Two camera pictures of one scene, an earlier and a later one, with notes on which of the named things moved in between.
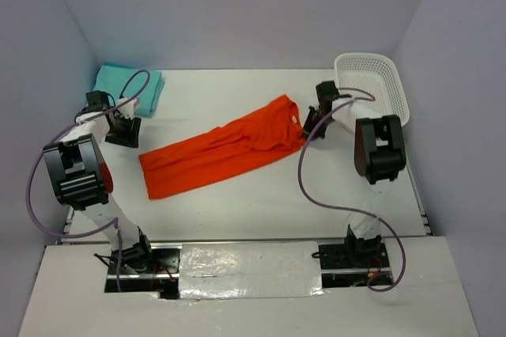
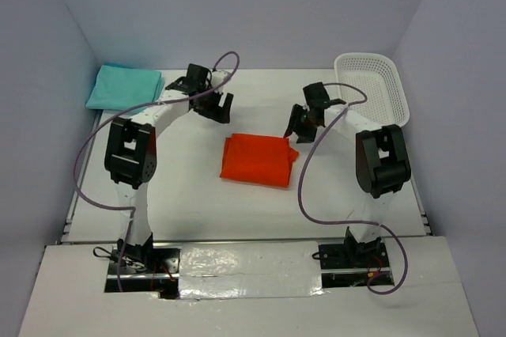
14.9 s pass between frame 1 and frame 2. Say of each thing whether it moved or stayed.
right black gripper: stayed
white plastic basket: stayed
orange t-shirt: moved
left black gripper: moved
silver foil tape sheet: stayed
